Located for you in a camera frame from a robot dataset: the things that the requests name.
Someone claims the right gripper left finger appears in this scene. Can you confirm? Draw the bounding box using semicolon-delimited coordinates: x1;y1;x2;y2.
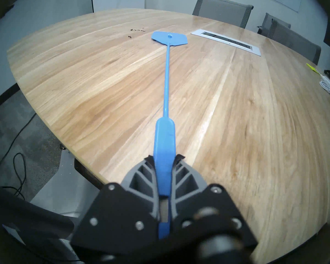
71;156;160;247

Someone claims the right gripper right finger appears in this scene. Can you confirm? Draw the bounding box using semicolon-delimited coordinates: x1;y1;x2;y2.
169;154;258;246

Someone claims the blue plastic fly swatter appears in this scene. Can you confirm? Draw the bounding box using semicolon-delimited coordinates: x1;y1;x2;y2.
151;31;188;240

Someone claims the silver table power outlet box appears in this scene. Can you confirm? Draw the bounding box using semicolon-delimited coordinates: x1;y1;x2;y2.
191;29;262;57

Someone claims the grey mesh office chair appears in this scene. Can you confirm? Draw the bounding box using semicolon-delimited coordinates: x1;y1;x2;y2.
267;19;321;65
192;0;254;29

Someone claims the grey office chair with armrests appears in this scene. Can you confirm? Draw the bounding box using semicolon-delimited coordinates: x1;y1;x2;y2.
257;13;291;37

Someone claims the thin black cable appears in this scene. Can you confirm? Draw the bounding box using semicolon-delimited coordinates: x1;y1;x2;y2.
0;112;37;201

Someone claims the white charging cable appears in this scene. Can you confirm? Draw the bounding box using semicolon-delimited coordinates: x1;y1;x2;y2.
319;74;330;102

